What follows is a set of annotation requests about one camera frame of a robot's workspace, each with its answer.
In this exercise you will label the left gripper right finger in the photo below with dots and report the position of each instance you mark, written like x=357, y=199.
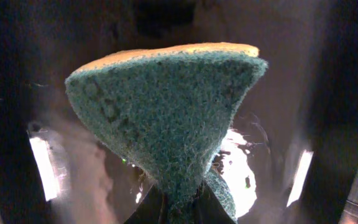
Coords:
x=207, y=208

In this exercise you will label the green scouring sponge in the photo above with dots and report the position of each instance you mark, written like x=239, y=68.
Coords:
x=167, y=111

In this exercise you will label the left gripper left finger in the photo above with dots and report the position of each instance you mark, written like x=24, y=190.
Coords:
x=152, y=210

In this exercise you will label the black rectangular tray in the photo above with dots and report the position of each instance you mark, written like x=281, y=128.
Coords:
x=290, y=155

